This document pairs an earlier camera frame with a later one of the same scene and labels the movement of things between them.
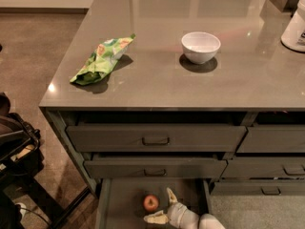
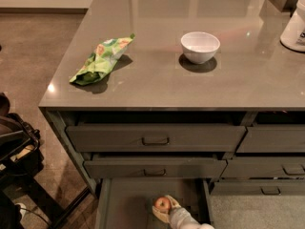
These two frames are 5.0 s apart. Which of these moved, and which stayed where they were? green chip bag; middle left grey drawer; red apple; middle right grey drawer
Moved: red apple
Stayed: middle right grey drawer; middle left grey drawer; green chip bag
